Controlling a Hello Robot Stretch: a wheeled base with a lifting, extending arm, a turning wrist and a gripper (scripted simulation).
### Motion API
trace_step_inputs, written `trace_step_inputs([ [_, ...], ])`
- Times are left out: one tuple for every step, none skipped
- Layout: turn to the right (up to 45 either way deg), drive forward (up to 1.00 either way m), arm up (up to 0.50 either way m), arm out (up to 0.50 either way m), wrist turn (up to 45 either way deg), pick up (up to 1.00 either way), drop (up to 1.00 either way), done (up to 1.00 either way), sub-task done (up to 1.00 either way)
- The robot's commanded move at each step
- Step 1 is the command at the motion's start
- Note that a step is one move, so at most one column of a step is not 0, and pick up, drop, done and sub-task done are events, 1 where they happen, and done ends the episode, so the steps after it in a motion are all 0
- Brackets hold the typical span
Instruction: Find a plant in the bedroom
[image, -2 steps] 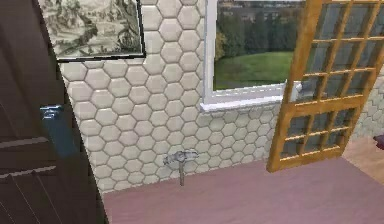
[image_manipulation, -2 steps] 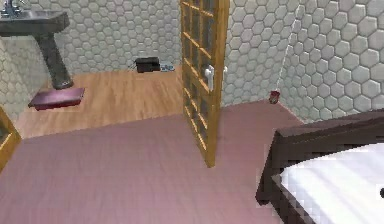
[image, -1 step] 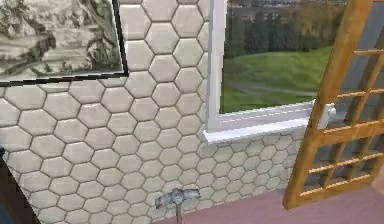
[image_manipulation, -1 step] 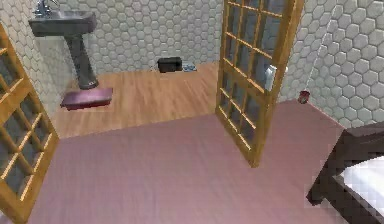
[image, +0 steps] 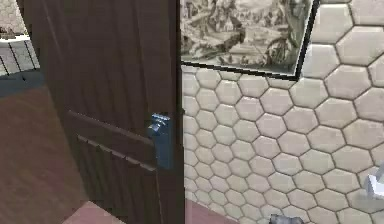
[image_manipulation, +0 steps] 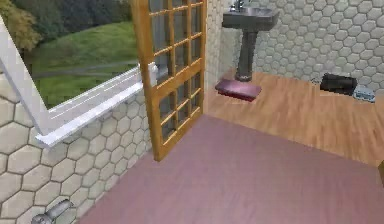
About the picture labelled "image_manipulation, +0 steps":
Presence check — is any pale blue grey box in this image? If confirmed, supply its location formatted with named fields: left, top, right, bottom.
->
left=352, top=84, right=376, bottom=104

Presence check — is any wooden glass-paned door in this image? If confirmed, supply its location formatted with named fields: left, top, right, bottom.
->
left=129, top=0, right=208, bottom=163

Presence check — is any black box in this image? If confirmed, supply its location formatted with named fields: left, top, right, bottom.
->
left=319, top=72, right=358, bottom=97

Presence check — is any white framed window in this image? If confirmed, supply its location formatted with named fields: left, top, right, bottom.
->
left=0, top=0, right=159, bottom=149

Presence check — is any maroon floor mat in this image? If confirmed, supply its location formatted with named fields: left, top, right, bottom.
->
left=214, top=78, right=263, bottom=103

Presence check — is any dark grey pedestal sink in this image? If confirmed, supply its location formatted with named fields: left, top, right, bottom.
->
left=221, top=0, right=280, bottom=83

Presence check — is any grey metal cylinder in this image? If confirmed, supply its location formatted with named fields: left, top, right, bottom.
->
left=30, top=199, right=74, bottom=224

